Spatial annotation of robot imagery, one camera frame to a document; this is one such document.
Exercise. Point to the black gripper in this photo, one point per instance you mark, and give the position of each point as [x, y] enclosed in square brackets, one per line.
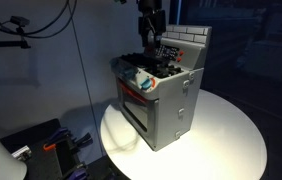
[151, 20]

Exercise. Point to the red round stove button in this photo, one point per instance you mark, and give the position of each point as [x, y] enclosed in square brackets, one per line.
[181, 52]
[179, 59]

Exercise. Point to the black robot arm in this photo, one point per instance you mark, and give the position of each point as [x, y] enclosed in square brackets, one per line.
[150, 4]

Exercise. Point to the black stove keypad panel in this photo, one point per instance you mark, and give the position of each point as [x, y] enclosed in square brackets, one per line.
[166, 52]

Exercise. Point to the black stove burner grate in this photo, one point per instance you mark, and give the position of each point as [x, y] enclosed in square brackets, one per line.
[154, 65]

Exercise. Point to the red stove dial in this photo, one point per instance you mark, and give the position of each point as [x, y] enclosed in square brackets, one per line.
[153, 82]

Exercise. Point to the blue stove knob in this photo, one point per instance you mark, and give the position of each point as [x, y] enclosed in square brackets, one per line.
[145, 83]

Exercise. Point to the grey toy stove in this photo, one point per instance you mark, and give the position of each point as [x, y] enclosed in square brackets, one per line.
[171, 110]

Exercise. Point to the black stand bar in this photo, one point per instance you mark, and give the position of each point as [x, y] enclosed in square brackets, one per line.
[4, 44]

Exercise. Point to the orange clamp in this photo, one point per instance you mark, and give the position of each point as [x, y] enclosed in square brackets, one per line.
[48, 146]

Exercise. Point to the black equipment case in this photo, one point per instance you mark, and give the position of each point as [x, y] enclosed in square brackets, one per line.
[44, 163]

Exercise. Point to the black camera on stand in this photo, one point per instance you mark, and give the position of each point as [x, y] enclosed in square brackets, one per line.
[19, 21]

